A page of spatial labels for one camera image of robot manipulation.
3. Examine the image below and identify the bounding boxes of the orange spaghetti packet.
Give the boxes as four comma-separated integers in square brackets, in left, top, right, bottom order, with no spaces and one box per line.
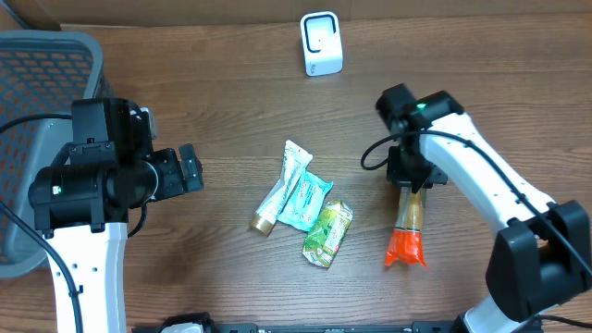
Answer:
[385,187,427,267]

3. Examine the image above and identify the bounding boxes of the white tube gold cap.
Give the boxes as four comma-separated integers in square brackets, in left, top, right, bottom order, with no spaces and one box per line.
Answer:
[249,140,313,236]

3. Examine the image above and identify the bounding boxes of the teal snack packet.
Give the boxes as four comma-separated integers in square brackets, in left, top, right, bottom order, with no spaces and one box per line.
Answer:
[277,170,334,232]

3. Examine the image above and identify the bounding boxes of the green tea packet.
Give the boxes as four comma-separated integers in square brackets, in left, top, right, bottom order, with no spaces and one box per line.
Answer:
[302,200,353,268]

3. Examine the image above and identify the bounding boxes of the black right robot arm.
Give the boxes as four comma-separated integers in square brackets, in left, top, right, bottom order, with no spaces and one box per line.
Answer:
[376,84,591,332]

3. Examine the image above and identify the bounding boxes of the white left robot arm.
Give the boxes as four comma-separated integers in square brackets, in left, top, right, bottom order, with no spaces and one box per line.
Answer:
[29,98,204,332]

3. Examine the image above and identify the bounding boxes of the white barcode scanner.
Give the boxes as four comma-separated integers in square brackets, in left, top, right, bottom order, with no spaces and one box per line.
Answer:
[300,11,343,77]

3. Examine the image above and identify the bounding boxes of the grey plastic mesh basket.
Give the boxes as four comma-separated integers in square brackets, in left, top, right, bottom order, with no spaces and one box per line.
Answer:
[0,30,115,280]

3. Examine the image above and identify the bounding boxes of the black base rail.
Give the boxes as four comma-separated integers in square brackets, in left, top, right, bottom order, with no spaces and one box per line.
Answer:
[131,313,466,333]

